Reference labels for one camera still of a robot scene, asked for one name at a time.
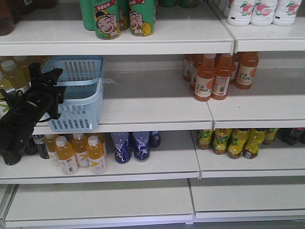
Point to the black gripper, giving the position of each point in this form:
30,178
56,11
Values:
43,92

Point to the light blue plastic basket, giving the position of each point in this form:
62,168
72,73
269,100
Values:
83,78

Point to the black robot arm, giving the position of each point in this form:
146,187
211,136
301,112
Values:
17,126

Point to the pale green drink bottle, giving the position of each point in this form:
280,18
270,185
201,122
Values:
14,74

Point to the dark tea bottle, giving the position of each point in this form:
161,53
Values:
39,141

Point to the orange juice bottle white label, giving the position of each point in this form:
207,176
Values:
96,155
66,156
50,142
79,144

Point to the green cartoon tea bottle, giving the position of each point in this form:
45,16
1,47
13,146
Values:
141,16
106,18

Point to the blue sports drink bottle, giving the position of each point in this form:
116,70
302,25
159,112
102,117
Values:
141,148
154,139
122,147

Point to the white shelf unit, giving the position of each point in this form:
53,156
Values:
179,186

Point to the orange C100 juice bottle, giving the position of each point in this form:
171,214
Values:
247,70
223,72
205,78

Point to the yellow lemon tea bottle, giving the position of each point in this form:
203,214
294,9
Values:
238,139
270,135
204,138
221,137
253,143

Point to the white peach drink bottle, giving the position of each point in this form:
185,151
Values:
263,12
240,12
285,12

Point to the cola bottle red label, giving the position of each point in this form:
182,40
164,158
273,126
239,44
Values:
291,136

